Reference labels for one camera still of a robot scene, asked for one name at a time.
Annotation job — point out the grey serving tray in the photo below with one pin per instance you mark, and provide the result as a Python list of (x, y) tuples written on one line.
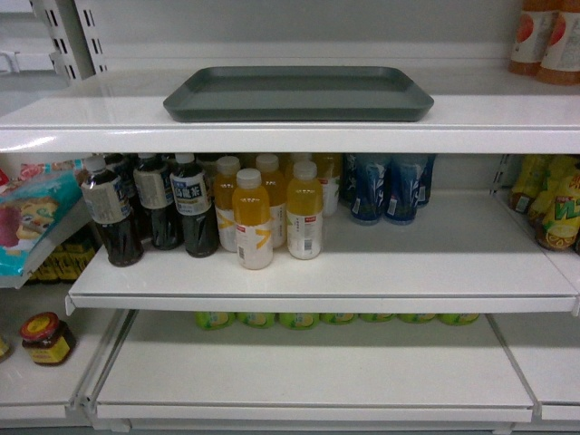
[(298, 93)]

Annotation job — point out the orange juice bottle right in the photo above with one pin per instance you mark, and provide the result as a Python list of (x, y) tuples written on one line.
[(304, 212)]

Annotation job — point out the orange juice bottle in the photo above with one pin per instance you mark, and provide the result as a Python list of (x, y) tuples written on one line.
[(304, 212), (251, 207), (274, 182), (224, 187)]

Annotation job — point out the orange juice bottle front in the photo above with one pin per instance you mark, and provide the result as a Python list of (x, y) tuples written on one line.
[(251, 207)]

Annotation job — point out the orange juice bottle rear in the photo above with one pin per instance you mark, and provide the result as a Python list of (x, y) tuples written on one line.
[(274, 182)]

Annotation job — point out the orange juice bottle left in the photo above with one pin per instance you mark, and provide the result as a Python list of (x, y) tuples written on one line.
[(224, 187)]

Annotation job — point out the blue drink bottle left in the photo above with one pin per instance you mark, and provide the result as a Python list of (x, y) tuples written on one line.
[(370, 172)]

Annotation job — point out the dark tea bottle right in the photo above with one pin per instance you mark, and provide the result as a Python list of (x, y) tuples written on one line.
[(195, 206)]

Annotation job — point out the dark tea bottle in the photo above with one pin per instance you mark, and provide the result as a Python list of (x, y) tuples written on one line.
[(152, 178), (195, 206), (111, 211)]

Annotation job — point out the dark tea bottle middle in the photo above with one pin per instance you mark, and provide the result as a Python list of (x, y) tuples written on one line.
[(152, 178)]

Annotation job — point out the dark tea bottle left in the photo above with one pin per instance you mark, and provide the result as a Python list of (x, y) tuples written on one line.
[(111, 211)]

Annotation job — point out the white middle shelf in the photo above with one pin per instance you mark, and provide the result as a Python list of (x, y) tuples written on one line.
[(466, 252)]

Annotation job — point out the white bottom shelf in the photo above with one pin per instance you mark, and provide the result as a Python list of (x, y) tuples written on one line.
[(168, 369)]

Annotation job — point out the green bottle row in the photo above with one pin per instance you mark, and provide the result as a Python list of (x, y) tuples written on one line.
[(304, 321)]

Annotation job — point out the red lid sauce jar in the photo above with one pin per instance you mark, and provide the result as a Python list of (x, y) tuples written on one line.
[(48, 340)]

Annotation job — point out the orange drink bottle right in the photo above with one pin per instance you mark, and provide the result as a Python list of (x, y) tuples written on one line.
[(560, 64)]

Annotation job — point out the orange drink bottle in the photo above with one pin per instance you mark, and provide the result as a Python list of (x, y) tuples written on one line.
[(560, 64), (534, 27)]

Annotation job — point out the orange drink bottle left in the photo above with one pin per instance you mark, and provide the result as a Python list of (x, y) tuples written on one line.
[(534, 27)]

